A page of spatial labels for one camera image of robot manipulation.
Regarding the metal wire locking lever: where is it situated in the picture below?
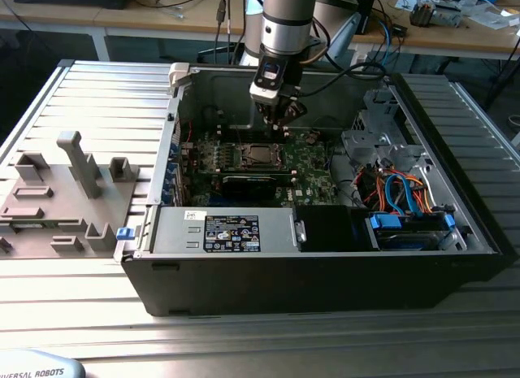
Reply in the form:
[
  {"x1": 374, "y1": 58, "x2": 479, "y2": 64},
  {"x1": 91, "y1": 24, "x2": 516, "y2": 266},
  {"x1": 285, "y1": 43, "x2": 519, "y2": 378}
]
[{"x1": 231, "y1": 113, "x2": 247, "y2": 151}]

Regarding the orange wire bundle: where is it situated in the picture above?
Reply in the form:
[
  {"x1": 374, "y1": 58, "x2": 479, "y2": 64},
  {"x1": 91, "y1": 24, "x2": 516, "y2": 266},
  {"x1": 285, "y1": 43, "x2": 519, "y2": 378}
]
[{"x1": 357, "y1": 170, "x2": 436, "y2": 213}]

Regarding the grey parts rack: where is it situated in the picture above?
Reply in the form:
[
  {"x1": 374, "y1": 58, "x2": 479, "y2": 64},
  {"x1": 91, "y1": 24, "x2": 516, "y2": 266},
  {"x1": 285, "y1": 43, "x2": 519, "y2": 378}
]
[{"x1": 0, "y1": 129, "x2": 141, "y2": 260}]

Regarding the grey power supply unit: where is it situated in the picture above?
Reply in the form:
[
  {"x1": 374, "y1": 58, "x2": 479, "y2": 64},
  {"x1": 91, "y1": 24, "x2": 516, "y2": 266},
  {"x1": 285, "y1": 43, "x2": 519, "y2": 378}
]
[{"x1": 148, "y1": 206, "x2": 300, "y2": 255}]

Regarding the grey plastic case latch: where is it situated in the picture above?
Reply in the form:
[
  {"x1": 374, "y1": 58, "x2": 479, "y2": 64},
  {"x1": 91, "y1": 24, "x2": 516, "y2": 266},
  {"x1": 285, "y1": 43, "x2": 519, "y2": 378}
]
[{"x1": 167, "y1": 62, "x2": 192, "y2": 89}]

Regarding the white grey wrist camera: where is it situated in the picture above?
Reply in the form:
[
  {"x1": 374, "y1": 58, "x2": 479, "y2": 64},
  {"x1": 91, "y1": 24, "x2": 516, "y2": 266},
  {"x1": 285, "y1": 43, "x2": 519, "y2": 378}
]
[{"x1": 249, "y1": 56, "x2": 288, "y2": 102}]

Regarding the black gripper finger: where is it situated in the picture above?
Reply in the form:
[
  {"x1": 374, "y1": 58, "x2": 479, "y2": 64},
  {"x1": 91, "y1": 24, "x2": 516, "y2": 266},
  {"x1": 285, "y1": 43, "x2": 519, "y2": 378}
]
[
  {"x1": 255, "y1": 97, "x2": 282, "y2": 131},
  {"x1": 279, "y1": 96, "x2": 306, "y2": 132}
]

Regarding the CPU socket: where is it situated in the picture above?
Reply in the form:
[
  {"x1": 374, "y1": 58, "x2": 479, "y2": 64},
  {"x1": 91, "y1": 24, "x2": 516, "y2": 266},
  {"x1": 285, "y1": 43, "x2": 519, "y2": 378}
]
[{"x1": 240, "y1": 141, "x2": 288, "y2": 171}]

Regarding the black plastic bay cover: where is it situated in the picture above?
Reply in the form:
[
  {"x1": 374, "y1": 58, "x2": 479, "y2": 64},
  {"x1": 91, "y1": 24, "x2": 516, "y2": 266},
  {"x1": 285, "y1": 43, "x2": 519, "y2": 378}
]
[{"x1": 294, "y1": 205, "x2": 369, "y2": 253}]

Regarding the metal socket cover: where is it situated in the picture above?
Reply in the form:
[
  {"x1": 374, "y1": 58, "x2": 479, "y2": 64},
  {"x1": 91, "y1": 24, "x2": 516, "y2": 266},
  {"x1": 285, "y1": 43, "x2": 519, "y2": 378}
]
[{"x1": 242, "y1": 141, "x2": 285, "y2": 168}]

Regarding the blue flat data cable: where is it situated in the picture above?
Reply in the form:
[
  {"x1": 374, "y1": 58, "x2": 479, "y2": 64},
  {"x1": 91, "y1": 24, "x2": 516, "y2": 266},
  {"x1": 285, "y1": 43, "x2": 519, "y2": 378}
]
[{"x1": 383, "y1": 172, "x2": 423, "y2": 217}]

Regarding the metal drive cage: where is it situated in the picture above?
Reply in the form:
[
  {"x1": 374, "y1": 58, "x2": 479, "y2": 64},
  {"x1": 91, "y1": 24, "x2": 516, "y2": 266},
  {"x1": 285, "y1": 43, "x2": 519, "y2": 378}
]
[{"x1": 340, "y1": 89, "x2": 432, "y2": 180}]

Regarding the green motherboard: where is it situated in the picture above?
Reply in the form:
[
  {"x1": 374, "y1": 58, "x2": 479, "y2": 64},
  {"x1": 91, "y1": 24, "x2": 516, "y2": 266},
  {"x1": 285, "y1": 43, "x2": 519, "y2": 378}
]
[{"x1": 178, "y1": 128, "x2": 342, "y2": 208}]

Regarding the black graphics card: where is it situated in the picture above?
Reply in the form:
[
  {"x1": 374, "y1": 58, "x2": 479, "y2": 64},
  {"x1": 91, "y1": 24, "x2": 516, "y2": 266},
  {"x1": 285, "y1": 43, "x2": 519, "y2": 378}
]
[{"x1": 219, "y1": 172, "x2": 296, "y2": 200}]

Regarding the black PC case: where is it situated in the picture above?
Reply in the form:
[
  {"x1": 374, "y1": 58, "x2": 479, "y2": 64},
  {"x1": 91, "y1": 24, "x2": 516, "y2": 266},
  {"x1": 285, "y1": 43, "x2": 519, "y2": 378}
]
[{"x1": 120, "y1": 63, "x2": 519, "y2": 318}]

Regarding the small finned heatsink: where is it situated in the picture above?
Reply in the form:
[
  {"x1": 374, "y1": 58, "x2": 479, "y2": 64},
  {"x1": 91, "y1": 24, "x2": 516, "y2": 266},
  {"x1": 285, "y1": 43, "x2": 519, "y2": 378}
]
[{"x1": 409, "y1": 0, "x2": 434, "y2": 28}]

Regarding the hard disk in blue carrier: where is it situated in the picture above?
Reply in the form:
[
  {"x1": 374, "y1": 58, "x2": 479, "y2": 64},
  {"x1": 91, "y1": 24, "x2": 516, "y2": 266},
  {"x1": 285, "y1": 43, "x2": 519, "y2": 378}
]
[{"x1": 364, "y1": 212, "x2": 457, "y2": 252}]

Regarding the silver green CPU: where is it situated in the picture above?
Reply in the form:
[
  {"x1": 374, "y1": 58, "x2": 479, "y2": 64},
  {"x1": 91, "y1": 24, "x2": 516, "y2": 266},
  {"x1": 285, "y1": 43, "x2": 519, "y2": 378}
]
[{"x1": 249, "y1": 146, "x2": 274, "y2": 163}]

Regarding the wooden desk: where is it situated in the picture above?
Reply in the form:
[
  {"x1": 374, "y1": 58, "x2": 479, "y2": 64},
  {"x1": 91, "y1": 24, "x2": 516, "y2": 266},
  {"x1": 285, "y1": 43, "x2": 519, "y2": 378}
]
[
  {"x1": 349, "y1": 0, "x2": 520, "y2": 62},
  {"x1": 0, "y1": 0, "x2": 261, "y2": 62}
]

